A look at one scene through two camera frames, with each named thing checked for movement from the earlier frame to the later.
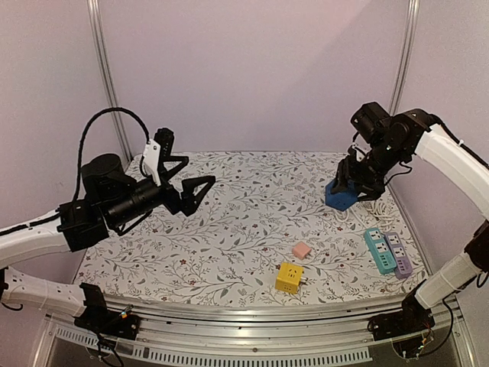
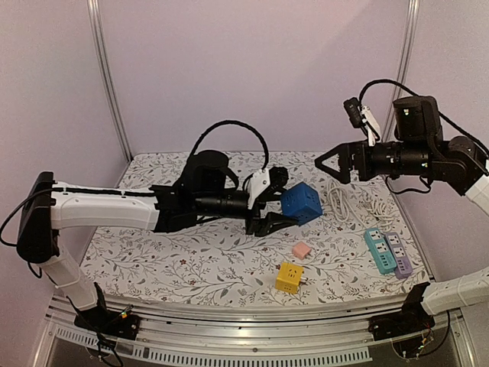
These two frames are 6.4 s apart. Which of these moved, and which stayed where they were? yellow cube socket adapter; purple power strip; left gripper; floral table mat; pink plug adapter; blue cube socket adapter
Moved: left gripper; blue cube socket adapter
Stayed: pink plug adapter; yellow cube socket adapter; floral table mat; purple power strip
